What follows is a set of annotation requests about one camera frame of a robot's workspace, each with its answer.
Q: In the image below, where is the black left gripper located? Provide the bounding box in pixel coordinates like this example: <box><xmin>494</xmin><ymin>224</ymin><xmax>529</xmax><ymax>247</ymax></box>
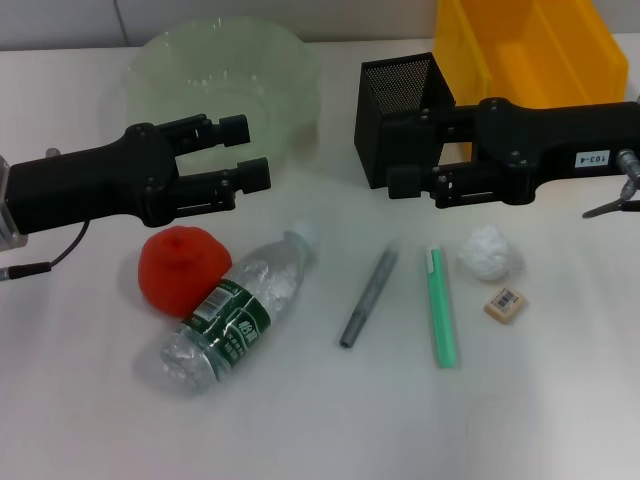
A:
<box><xmin>8</xmin><ymin>113</ymin><xmax>272</xmax><ymax>236</ymax></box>

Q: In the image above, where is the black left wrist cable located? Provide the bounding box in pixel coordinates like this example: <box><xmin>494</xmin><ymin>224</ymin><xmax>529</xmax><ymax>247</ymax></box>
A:
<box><xmin>0</xmin><ymin>219</ymin><xmax>92</xmax><ymax>284</ymax></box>

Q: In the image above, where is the clear green-label water bottle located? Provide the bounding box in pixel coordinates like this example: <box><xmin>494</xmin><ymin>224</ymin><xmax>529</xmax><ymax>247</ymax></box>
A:
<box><xmin>159</xmin><ymin>218</ymin><xmax>321</xmax><ymax>396</ymax></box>

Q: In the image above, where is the yellow plastic bin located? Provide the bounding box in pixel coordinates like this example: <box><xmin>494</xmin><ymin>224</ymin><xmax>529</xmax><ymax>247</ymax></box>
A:
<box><xmin>432</xmin><ymin>0</ymin><xmax>630</xmax><ymax>154</ymax></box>

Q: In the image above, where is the beige eraser with barcode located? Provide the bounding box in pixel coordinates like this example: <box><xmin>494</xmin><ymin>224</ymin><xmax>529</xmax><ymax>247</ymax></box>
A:
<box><xmin>483</xmin><ymin>284</ymin><xmax>530</xmax><ymax>326</ymax></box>

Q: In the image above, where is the pale green glass fruit bowl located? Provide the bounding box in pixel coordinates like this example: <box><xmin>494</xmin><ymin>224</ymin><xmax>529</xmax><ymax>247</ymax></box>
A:
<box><xmin>124</xmin><ymin>14</ymin><xmax>321</xmax><ymax>166</ymax></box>

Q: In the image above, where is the white paper ball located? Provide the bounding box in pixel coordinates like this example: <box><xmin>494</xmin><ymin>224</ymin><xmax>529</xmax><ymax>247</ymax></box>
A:
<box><xmin>455</xmin><ymin>224</ymin><xmax>512</xmax><ymax>284</ymax></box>

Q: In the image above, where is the red-orange fruit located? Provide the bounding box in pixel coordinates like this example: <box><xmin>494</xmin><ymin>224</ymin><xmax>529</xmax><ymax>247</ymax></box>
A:
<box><xmin>138</xmin><ymin>224</ymin><xmax>232</xmax><ymax>319</ymax></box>

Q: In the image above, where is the grey cable with silver plug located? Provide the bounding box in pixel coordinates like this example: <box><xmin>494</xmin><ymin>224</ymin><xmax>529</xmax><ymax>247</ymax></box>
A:
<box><xmin>582</xmin><ymin>148</ymin><xmax>640</xmax><ymax>220</ymax></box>

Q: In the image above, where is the grey pen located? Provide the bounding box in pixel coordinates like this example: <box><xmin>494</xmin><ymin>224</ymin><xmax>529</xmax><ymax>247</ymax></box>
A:
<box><xmin>338</xmin><ymin>244</ymin><xmax>401</xmax><ymax>350</ymax></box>

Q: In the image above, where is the black mesh pen holder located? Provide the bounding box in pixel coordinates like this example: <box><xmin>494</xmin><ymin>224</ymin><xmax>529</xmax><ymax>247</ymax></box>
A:
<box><xmin>353</xmin><ymin>52</ymin><xmax>459</xmax><ymax>190</ymax></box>

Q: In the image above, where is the green pen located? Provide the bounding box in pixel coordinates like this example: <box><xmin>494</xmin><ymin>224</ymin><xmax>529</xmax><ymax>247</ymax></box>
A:
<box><xmin>423</xmin><ymin>242</ymin><xmax>460</xmax><ymax>370</ymax></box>

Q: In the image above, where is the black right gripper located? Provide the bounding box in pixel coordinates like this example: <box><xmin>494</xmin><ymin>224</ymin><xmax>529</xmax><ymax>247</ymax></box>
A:
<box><xmin>382</xmin><ymin>98</ymin><xmax>640</xmax><ymax>210</ymax></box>

